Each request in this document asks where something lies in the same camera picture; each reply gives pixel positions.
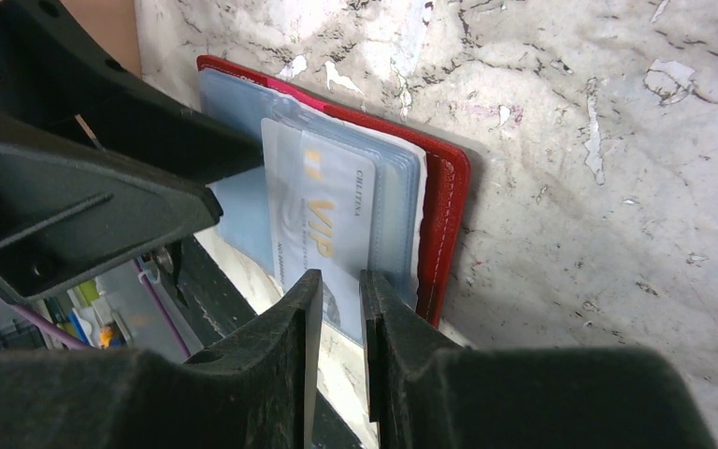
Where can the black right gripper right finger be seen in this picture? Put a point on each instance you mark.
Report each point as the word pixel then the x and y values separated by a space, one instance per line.
pixel 427 391

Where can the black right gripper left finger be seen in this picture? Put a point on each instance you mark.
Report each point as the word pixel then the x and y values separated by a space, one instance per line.
pixel 124 398

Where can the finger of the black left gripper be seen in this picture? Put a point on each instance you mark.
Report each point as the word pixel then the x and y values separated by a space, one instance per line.
pixel 126 114
pixel 69 212

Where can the red card holder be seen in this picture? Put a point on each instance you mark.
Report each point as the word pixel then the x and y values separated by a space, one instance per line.
pixel 448 176

